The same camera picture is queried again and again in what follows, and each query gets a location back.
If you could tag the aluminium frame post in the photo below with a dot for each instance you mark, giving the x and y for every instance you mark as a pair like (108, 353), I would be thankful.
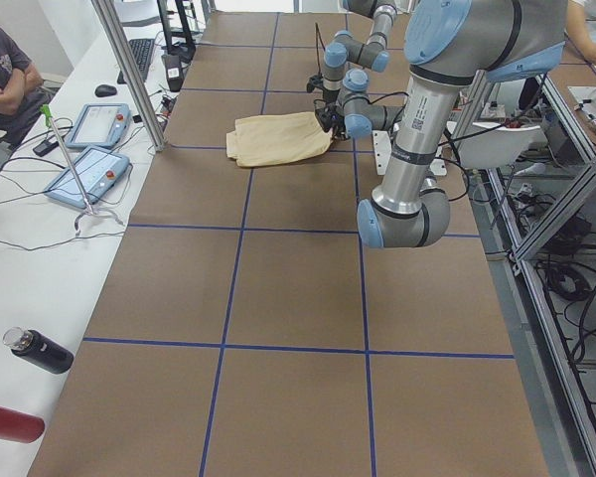
(114, 31)

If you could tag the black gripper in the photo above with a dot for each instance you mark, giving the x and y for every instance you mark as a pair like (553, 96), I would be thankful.
(337, 124)

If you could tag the metal stand with green tip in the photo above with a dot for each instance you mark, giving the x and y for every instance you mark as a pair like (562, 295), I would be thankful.
(98, 210)

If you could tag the seated person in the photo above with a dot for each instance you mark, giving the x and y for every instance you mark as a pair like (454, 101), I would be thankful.
(21, 92)

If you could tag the blue teach pendant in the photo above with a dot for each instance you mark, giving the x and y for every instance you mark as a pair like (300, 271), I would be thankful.
(98, 170)
(99, 124)

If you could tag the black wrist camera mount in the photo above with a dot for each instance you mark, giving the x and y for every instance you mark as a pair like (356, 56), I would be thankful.
(324, 114)
(314, 82)

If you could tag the black bottle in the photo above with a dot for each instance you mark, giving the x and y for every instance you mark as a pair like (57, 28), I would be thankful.
(39, 350)

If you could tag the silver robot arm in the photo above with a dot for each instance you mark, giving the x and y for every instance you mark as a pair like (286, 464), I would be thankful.
(370, 54)
(446, 43)

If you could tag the red bottle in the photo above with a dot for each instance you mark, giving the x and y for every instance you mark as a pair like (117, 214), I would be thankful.
(20, 427)

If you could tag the black box with label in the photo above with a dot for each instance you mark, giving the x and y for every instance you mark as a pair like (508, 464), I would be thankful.
(173, 72)

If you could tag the near blue teach pendant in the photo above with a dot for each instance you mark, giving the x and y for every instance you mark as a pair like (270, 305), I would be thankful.
(98, 170)

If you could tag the black computer mouse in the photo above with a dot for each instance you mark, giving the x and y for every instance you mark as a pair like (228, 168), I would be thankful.
(105, 90)

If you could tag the beige long-sleeve printed shirt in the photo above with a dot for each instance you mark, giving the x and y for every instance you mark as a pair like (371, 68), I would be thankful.
(268, 140)

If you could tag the far blue teach pendant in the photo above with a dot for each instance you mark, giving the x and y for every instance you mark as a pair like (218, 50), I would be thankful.
(99, 124)

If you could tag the black keyboard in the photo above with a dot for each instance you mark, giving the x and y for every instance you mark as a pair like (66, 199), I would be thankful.
(142, 51)

